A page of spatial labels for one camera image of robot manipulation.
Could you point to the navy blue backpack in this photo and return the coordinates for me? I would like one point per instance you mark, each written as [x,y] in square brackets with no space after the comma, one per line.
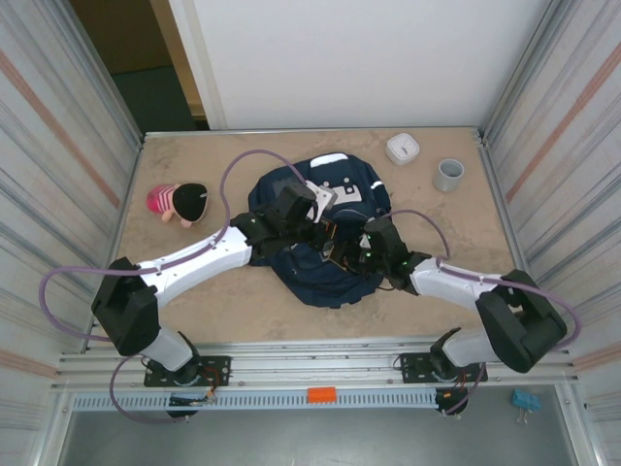
[315,286]

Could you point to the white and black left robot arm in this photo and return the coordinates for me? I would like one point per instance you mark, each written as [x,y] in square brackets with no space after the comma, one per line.
[204,257]

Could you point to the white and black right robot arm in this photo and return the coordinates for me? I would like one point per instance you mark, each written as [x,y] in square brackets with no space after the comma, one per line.
[451,281]

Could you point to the grey cup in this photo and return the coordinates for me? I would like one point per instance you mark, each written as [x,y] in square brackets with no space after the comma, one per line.
[448,176]

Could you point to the white square timer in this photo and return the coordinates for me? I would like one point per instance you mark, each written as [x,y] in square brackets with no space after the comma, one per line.
[403,148]

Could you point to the pink striped plush doll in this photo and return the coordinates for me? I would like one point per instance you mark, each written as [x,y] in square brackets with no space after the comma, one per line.
[165,201]

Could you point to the blue binder clip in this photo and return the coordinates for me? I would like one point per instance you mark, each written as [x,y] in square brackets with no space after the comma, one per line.
[525,399]

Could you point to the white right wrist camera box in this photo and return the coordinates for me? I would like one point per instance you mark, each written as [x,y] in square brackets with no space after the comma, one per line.
[364,241]

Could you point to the aluminium table edge rail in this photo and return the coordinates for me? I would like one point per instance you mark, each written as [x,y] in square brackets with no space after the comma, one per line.
[315,131]

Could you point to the aluminium mounting rail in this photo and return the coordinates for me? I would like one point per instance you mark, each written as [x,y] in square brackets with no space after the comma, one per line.
[315,369]

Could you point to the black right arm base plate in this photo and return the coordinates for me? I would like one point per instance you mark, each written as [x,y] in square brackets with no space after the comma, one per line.
[412,361]

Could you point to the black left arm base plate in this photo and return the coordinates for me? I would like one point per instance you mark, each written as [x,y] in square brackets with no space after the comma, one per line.
[218,364]

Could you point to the white door frame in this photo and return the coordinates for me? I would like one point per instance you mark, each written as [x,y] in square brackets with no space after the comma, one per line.
[194,63]

